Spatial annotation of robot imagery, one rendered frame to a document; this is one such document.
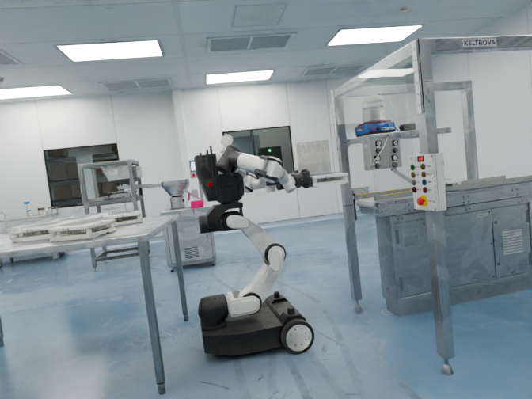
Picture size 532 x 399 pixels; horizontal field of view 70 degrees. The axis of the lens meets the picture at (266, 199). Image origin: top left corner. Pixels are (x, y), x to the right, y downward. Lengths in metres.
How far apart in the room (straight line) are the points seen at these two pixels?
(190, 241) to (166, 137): 3.29
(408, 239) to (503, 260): 0.82
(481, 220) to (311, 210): 5.18
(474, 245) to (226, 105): 5.73
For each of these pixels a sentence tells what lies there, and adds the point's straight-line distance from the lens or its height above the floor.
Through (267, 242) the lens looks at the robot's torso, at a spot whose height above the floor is 0.65.
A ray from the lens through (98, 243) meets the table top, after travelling 2.10.
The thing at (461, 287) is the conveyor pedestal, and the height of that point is 0.12.
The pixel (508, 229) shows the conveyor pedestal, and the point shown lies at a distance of 3.36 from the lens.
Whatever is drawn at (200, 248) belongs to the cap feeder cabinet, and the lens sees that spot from 4.91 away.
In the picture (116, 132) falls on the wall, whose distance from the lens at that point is 7.89.
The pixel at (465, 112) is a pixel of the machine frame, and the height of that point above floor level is 1.40.
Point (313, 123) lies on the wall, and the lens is 8.04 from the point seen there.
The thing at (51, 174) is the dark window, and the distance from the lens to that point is 8.18.
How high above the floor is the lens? 1.09
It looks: 4 degrees down
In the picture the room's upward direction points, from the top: 6 degrees counter-clockwise
